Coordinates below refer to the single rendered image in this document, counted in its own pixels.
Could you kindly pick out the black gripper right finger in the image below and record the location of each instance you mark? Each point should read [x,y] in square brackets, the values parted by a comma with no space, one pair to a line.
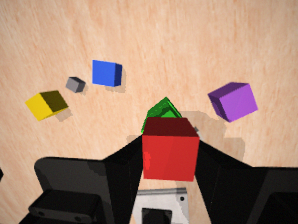
[235,192]

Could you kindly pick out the yellow block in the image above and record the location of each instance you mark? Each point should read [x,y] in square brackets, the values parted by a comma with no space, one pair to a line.
[46,104]

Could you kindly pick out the purple cube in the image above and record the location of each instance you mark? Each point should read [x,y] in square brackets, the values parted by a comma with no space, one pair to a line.
[233,101]

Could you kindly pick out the blue block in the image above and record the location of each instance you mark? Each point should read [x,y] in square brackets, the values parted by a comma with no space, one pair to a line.
[106,73]

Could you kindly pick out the green block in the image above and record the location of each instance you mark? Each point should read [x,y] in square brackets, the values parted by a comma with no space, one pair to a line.
[161,103]
[164,111]

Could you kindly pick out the red block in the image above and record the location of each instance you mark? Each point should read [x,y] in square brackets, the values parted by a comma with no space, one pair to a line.
[170,146]

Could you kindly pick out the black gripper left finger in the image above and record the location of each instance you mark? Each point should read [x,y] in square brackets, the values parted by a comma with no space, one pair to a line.
[115,178]

